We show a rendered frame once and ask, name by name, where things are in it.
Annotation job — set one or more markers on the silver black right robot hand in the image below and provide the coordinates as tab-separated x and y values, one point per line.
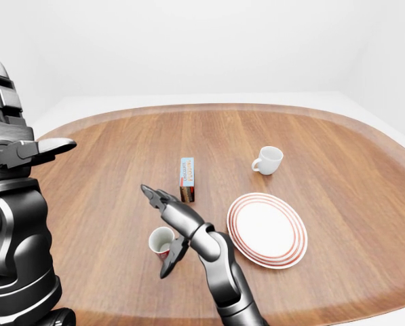
180	215

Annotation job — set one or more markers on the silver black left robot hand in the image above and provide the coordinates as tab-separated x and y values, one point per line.
9	146

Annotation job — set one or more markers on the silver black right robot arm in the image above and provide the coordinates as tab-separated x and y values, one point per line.
222	271

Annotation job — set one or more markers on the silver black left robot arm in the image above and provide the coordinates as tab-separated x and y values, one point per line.
19	237

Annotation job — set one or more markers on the red mug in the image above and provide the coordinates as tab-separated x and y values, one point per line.
158	239

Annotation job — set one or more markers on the white plate with red rings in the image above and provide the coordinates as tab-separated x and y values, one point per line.
266	231

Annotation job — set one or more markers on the white mug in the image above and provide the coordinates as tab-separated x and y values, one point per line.
270	161

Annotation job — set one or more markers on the chocolate pudding box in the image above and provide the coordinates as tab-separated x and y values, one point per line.
187	176

